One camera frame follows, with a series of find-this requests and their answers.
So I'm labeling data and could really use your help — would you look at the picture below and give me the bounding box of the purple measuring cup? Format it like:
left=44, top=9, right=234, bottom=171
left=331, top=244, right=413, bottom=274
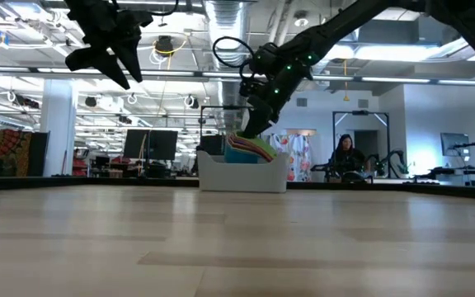
left=228, top=135, right=275, bottom=163

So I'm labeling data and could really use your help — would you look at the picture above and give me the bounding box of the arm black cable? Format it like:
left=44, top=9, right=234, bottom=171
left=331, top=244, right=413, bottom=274
left=113, top=0, right=181, bottom=17
left=212, top=35, right=259, bottom=83

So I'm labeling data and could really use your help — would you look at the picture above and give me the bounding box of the grey wall monitor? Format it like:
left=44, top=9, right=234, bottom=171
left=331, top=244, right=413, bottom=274
left=440, top=132, right=471, bottom=158

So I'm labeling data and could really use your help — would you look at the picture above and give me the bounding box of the orange patterned tapestry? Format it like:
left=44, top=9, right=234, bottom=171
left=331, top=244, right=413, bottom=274
left=0, top=130, right=32, bottom=177

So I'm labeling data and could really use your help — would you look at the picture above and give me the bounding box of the black computer monitor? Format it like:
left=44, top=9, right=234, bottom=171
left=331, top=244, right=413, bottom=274
left=149, top=130, right=179, bottom=162
left=122, top=129, right=152, bottom=161

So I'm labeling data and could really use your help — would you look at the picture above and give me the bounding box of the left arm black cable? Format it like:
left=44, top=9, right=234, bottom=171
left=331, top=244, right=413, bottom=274
left=113, top=0, right=181, bottom=17

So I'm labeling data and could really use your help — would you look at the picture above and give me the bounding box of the small black monitor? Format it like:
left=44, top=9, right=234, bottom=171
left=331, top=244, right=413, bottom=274
left=198, top=134, right=225, bottom=156

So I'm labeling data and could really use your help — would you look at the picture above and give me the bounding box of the grey plastic basket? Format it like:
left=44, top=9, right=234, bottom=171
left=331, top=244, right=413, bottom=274
left=196, top=148, right=290, bottom=194

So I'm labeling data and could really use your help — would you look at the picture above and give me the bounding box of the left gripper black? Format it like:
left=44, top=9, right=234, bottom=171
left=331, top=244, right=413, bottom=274
left=64, top=0, right=154, bottom=91

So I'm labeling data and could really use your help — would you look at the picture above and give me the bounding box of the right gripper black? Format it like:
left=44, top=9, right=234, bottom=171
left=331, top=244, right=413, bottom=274
left=239, top=40, right=315, bottom=139

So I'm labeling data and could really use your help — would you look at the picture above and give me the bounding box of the white floral cloth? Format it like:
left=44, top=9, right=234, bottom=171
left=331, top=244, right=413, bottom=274
left=270, top=134, right=313, bottom=183

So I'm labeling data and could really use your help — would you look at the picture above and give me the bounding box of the black metal table frame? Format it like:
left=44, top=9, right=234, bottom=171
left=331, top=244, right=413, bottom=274
left=0, top=176, right=475, bottom=202

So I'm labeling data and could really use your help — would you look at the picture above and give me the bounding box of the black ceiling device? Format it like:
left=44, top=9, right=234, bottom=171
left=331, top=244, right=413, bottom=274
left=154, top=35, right=175, bottom=57

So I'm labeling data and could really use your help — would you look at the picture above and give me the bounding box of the person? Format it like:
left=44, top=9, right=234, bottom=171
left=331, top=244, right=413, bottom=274
left=331, top=133, right=369, bottom=177

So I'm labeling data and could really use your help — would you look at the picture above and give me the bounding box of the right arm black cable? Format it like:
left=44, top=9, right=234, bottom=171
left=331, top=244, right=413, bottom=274
left=212, top=35, right=259, bottom=83

